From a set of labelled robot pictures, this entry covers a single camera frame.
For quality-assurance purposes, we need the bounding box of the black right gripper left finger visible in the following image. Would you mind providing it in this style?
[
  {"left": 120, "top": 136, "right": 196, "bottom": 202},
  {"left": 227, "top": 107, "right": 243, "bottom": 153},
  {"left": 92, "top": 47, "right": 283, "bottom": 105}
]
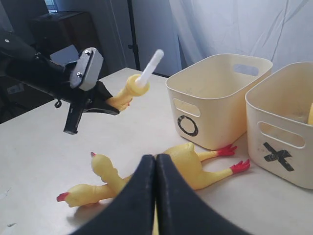
[{"left": 65, "top": 155, "right": 155, "bottom": 235}]

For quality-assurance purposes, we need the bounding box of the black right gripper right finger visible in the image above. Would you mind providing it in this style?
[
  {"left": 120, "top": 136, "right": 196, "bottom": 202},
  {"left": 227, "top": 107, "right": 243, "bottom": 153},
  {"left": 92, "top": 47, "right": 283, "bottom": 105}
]
[{"left": 156, "top": 154, "right": 249, "bottom": 235}]

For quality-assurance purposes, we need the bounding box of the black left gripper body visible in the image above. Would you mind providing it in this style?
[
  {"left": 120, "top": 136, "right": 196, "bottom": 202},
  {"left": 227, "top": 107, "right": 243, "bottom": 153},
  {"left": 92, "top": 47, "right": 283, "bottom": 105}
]
[{"left": 46, "top": 60, "right": 88, "bottom": 135}]

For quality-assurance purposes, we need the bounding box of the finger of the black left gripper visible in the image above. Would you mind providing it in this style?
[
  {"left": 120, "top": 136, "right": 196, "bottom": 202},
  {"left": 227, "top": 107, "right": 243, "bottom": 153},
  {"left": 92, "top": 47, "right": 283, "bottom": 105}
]
[{"left": 84, "top": 80, "right": 120, "bottom": 115}]

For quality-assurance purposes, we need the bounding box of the broken chicken head with squeaker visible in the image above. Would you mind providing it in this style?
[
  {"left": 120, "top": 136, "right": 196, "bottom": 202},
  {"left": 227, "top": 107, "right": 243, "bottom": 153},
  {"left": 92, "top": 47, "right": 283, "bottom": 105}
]
[{"left": 108, "top": 49, "right": 164, "bottom": 111}]

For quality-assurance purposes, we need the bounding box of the small yellow rubber chicken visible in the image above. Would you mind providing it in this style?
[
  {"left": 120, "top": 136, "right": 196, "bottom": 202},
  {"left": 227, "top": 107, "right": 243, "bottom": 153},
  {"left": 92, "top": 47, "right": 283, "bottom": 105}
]
[{"left": 56, "top": 142, "right": 251, "bottom": 235}]

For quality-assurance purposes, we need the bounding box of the headless yellow chicken body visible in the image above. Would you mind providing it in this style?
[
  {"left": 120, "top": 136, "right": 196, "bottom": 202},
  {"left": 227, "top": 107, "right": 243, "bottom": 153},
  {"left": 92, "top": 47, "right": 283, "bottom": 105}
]
[{"left": 295, "top": 103, "right": 313, "bottom": 125}]

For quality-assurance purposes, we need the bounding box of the large yellow rubber chicken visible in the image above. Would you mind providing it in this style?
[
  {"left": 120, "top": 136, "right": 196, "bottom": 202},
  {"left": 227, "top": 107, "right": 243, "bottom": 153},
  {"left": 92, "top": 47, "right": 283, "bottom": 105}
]
[{"left": 90, "top": 152, "right": 132, "bottom": 194}]

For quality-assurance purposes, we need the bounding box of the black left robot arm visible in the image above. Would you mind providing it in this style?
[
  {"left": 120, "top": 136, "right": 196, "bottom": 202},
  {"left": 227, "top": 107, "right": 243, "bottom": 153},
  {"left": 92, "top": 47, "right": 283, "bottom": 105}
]
[{"left": 0, "top": 29, "right": 120, "bottom": 135}]

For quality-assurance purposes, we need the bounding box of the dark wooden cabinet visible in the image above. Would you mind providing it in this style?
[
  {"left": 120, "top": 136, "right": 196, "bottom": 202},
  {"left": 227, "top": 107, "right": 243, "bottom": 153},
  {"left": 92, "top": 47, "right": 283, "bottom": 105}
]
[{"left": 29, "top": 11, "right": 104, "bottom": 55}]

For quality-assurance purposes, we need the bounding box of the black light stand pole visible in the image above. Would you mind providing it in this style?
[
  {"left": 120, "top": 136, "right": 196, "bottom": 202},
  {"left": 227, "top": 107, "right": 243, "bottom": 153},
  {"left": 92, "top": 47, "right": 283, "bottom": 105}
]
[{"left": 127, "top": 0, "right": 141, "bottom": 70}]

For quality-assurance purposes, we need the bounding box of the cream bin with O mark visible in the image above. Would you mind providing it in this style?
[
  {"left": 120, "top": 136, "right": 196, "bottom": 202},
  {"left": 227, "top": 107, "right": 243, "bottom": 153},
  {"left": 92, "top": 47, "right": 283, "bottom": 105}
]
[{"left": 166, "top": 54, "right": 273, "bottom": 150}]

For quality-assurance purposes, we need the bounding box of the white backdrop cloth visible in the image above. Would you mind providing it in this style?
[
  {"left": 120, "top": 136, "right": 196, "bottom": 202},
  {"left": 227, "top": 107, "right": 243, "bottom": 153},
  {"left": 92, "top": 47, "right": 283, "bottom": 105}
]
[{"left": 133, "top": 0, "right": 313, "bottom": 76}]

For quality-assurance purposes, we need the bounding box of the cream bin with X mark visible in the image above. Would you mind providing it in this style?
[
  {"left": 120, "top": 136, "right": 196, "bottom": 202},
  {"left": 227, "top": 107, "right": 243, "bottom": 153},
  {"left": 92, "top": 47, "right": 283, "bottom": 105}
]
[{"left": 245, "top": 62, "right": 313, "bottom": 189}]

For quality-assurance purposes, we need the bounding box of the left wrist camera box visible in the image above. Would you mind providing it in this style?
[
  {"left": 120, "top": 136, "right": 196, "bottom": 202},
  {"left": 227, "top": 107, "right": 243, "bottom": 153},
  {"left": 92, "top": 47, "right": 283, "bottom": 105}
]
[{"left": 69, "top": 47, "right": 104, "bottom": 91}]

